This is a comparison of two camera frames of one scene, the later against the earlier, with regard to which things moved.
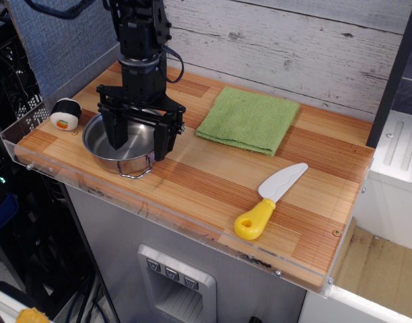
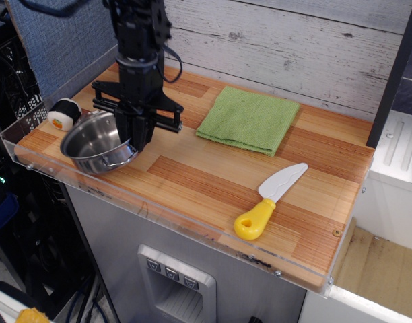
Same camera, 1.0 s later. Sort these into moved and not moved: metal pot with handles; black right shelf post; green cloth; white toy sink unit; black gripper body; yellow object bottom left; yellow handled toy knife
Moved: metal pot with handles
Not moved: white toy sink unit; yellow object bottom left; black right shelf post; green cloth; yellow handled toy knife; black gripper body
